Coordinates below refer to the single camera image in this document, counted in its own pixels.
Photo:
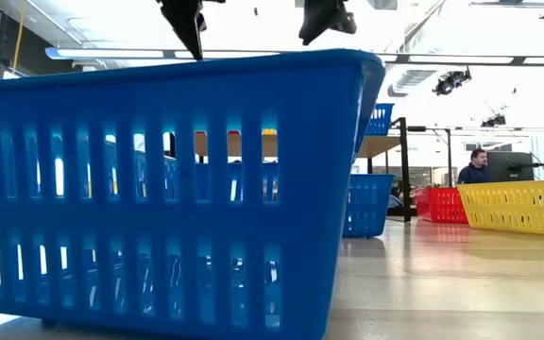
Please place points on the ceiling air vent grille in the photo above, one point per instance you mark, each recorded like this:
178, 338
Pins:
413, 80

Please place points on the long ceiling light bar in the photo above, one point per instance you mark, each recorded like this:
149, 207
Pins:
465, 60
130, 54

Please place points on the black ceiling-mounted camera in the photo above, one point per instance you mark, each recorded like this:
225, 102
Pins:
493, 121
449, 81

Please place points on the blue plastic slotted basket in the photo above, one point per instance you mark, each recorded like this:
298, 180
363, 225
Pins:
379, 119
366, 205
300, 189

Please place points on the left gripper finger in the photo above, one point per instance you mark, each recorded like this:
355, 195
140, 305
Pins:
184, 19

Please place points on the red plastic slotted basket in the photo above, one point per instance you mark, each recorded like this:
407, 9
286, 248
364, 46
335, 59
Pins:
200, 133
439, 204

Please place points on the person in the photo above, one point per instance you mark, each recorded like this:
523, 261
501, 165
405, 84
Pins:
474, 172

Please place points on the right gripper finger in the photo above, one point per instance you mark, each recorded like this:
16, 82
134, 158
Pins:
346, 23
319, 19

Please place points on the black computer monitor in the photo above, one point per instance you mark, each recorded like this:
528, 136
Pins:
510, 166

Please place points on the yellow plastic slotted basket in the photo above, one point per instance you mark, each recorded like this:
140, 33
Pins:
269, 131
517, 208

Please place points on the ceiling track fixture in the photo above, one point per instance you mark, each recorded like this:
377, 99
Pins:
508, 4

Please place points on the black metal stand frame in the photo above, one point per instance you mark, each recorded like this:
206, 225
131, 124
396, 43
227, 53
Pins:
449, 156

